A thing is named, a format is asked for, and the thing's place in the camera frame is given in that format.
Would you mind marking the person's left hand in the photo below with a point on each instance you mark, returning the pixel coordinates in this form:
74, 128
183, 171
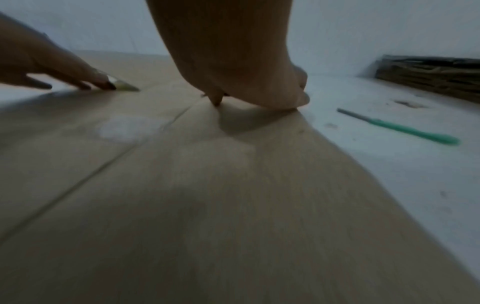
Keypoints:
41, 62

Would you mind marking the person's right hand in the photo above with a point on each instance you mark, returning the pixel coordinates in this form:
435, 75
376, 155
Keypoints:
232, 53

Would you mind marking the stack of boxes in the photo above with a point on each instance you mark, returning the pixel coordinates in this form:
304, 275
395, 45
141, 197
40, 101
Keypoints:
225, 207

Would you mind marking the white table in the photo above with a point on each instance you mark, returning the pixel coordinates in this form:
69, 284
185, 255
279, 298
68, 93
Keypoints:
412, 178

